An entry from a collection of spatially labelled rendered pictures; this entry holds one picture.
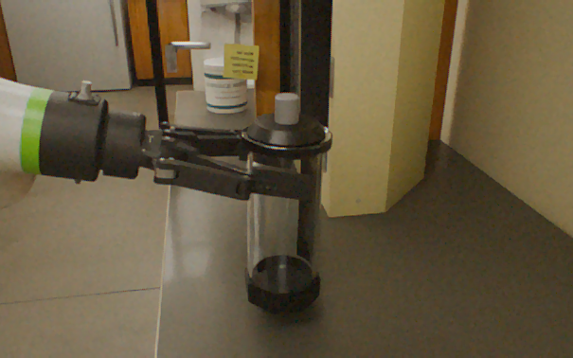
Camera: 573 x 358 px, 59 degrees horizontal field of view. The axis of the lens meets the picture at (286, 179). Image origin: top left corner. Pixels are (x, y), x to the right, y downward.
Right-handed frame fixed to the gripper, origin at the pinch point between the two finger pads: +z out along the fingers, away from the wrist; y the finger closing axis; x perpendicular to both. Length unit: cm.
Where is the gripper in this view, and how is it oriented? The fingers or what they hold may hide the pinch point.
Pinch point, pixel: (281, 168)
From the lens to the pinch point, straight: 61.2
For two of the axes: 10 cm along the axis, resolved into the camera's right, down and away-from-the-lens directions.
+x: -2.3, 9.0, 3.6
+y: -1.9, -4.0, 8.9
